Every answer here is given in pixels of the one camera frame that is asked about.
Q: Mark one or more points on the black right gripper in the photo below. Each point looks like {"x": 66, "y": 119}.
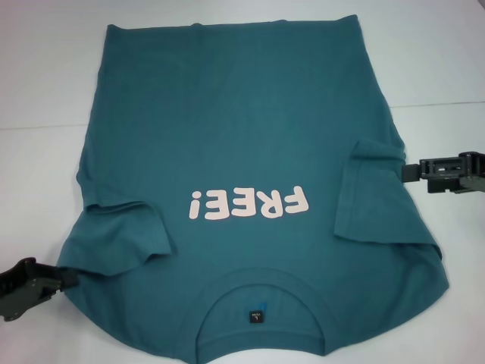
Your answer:
{"x": 473, "y": 170}

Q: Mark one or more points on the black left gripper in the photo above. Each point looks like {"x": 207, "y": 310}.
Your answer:
{"x": 19, "y": 295}

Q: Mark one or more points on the teal t-shirt with FREE print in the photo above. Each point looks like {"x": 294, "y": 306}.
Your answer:
{"x": 242, "y": 113}

